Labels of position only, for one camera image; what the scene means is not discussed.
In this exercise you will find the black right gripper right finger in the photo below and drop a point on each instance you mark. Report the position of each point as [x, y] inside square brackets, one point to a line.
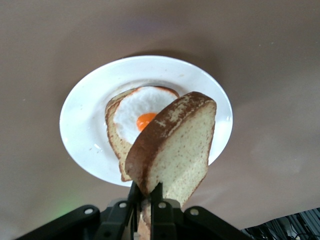
[165, 220]

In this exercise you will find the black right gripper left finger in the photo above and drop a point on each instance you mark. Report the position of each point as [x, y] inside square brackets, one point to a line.
[117, 220]

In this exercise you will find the bread slice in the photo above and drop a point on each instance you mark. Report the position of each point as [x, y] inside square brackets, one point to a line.
[182, 150]
[117, 147]

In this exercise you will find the white round plate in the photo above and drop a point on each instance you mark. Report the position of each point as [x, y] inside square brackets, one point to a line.
[82, 112]

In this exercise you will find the bread slice under egg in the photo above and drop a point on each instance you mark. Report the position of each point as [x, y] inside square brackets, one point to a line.
[117, 147]

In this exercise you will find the fried egg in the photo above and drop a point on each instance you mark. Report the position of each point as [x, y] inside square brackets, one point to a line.
[135, 110]

